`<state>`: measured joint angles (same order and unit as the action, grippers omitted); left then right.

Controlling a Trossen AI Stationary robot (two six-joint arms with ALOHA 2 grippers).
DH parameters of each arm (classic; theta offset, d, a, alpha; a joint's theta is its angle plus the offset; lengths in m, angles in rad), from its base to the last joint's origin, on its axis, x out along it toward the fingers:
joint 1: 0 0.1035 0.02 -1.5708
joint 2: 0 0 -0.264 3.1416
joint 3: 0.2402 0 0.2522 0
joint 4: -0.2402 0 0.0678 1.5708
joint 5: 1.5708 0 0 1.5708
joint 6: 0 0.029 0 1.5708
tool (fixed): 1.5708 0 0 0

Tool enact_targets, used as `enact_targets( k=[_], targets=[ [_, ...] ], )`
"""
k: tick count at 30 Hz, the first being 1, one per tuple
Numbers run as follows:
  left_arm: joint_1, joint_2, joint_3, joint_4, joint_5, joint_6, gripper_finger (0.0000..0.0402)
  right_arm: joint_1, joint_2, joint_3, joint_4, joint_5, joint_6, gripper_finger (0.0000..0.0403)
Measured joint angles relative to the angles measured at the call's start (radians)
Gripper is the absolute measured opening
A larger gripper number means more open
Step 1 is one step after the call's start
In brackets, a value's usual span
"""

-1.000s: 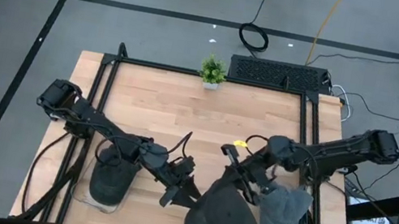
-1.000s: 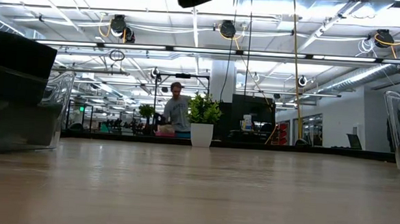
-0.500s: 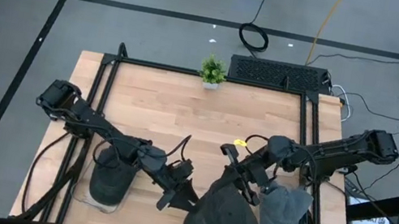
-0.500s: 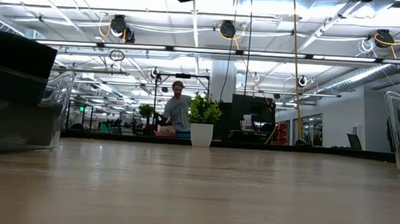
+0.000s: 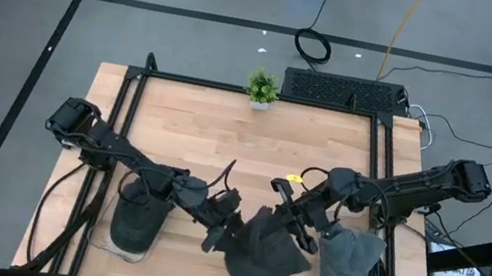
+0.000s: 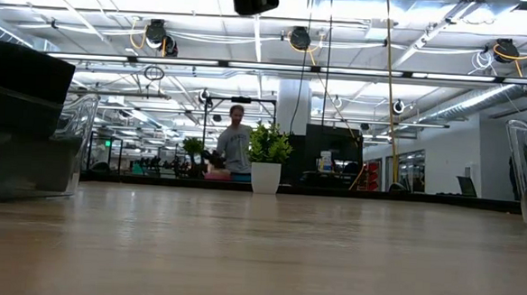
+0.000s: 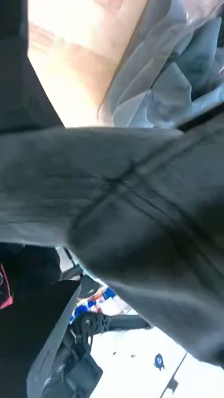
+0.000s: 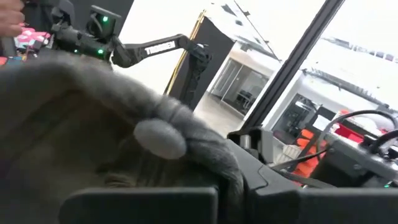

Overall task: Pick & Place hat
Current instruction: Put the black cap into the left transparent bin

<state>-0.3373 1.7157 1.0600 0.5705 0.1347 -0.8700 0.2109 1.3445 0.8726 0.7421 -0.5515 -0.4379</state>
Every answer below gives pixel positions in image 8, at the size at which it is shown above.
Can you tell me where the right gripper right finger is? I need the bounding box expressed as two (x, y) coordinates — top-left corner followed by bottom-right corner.
(228, 139), (398, 224)

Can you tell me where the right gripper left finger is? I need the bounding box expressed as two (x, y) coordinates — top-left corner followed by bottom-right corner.
(58, 186), (219, 224)

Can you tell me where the dark grey baseball cap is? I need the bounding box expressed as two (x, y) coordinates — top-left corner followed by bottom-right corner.
(0, 54), (245, 224)

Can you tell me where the orange object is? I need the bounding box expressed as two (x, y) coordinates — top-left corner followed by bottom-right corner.
(292, 128), (329, 179)

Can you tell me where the red object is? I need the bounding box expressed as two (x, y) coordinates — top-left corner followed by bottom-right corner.
(334, 123), (364, 141)

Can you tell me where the black partition panel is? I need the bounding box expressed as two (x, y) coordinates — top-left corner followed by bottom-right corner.
(163, 9), (237, 110)

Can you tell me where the pink patterned object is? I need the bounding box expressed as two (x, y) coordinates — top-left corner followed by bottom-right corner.
(14, 26), (52, 52)

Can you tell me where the person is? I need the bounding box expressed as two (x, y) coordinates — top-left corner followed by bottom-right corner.
(0, 0), (77, 58)

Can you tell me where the person's hand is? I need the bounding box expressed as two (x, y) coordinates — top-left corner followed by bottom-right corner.
(0, 0), (25, 38)

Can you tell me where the grey metal bracket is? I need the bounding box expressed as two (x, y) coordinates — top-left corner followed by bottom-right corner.
(317, 132), (398, 187)

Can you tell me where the thick black cable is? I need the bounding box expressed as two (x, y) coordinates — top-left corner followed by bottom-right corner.
(316, 109), (398, 153)

